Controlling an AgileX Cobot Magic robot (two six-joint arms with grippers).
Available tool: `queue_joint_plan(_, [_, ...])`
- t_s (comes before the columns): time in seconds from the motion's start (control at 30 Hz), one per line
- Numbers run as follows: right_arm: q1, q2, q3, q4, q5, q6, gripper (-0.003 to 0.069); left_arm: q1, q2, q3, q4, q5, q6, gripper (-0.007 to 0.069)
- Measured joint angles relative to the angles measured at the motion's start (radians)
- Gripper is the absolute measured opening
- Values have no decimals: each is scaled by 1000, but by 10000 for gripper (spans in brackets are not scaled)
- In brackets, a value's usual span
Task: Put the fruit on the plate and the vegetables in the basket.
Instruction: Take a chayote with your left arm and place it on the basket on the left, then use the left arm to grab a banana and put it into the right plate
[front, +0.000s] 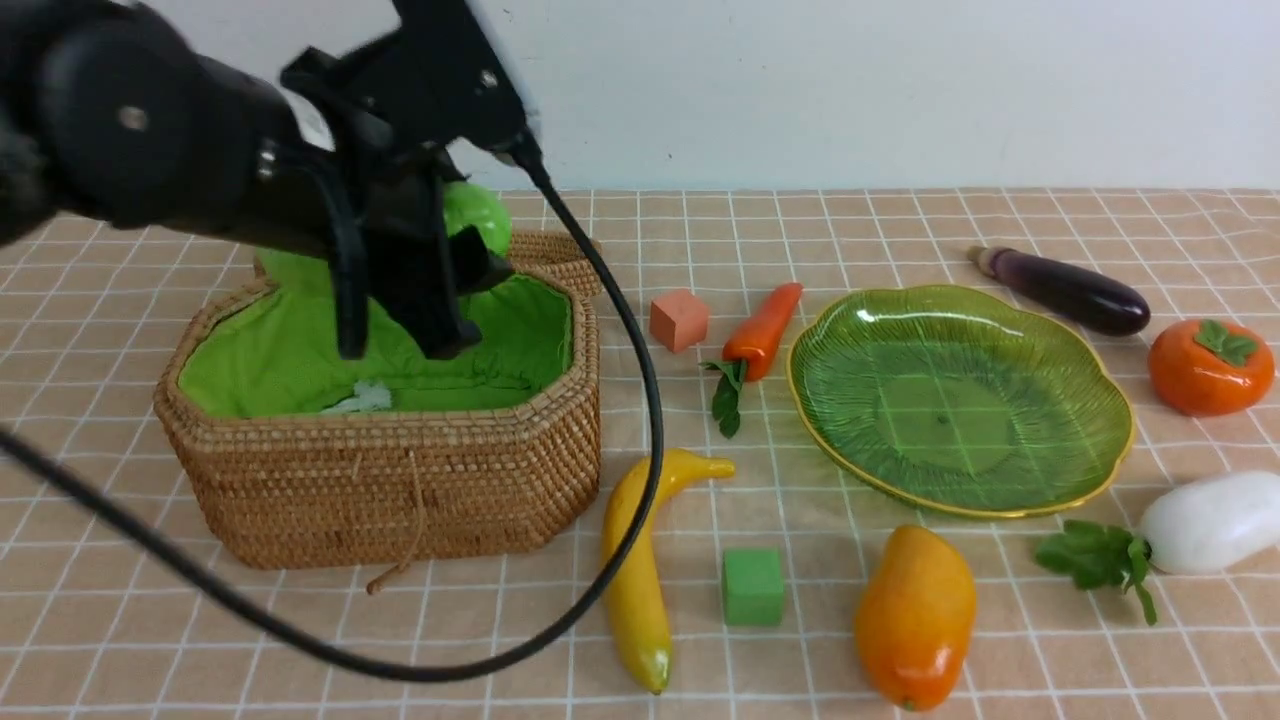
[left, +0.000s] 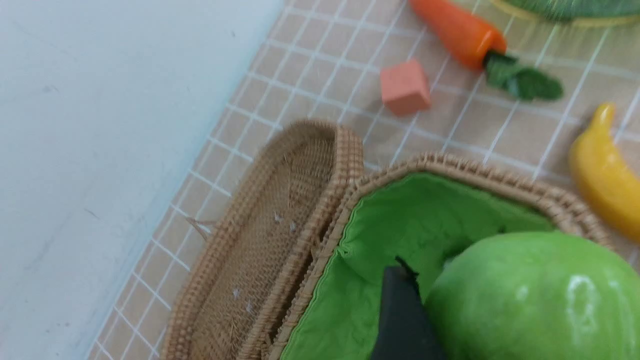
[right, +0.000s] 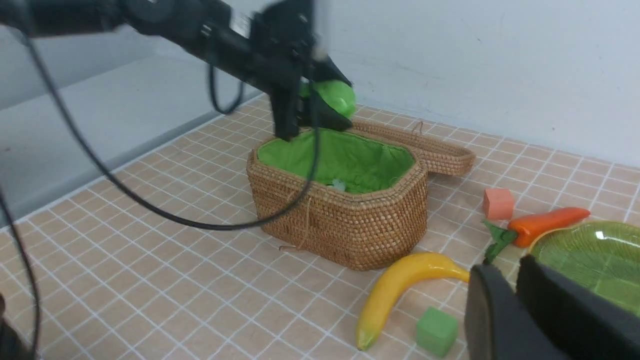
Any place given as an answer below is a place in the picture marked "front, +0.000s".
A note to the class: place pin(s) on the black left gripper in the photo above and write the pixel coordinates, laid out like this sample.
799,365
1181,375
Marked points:
397,103

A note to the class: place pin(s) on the orange carrot toy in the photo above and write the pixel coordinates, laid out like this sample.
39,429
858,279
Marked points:
748,355

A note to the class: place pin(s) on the yellow banana toy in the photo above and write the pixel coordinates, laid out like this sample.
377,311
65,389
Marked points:
634,605

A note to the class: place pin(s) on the orange mango toy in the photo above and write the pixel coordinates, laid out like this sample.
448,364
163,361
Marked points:
915,619

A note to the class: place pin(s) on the purple eggplant toy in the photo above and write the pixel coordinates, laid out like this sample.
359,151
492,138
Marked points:
1091,299

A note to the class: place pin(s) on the orange persimmon toy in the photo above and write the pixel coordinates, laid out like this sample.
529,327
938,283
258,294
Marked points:
1209,367

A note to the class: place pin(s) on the white radish toy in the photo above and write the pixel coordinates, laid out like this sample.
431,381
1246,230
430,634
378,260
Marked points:
1200,528

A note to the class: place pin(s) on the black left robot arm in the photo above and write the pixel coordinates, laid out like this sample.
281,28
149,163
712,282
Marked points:
109,113

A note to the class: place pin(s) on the brown woven wicker basket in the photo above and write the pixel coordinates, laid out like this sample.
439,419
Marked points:
323,491

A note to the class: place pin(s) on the orange foam cube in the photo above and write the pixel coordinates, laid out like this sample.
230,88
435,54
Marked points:
678,320

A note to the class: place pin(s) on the green foam cube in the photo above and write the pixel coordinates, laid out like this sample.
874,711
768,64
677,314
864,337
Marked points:
753,589

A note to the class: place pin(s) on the green glass leaf plate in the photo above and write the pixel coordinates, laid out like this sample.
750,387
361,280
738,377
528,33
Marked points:
954,401

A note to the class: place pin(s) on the beige checkered tablecloth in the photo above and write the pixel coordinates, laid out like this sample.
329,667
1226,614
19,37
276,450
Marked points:
92,630

